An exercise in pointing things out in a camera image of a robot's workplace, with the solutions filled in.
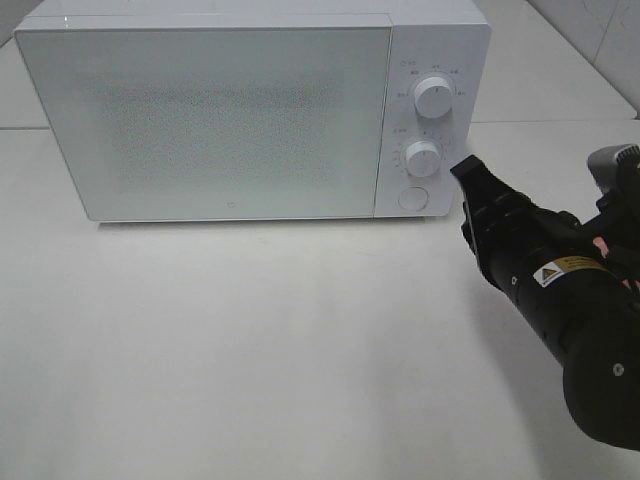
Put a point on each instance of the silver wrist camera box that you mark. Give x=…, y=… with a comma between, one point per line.
x=603, y=164

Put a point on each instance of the white upper power knob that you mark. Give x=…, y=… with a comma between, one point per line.
x=433, y=96

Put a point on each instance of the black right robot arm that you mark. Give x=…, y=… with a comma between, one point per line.
x=600, y=356

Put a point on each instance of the white lower timer knob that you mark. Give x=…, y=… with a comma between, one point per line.
x=422, y=159

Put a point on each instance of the round white door button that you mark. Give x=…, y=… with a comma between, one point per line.
x=413, y=199

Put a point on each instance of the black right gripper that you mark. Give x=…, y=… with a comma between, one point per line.
x=530, y=254

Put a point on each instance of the white microwave oven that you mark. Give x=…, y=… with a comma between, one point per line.
x=447, y=38

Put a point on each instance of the white microwave door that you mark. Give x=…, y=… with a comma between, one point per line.
x=190, y=125

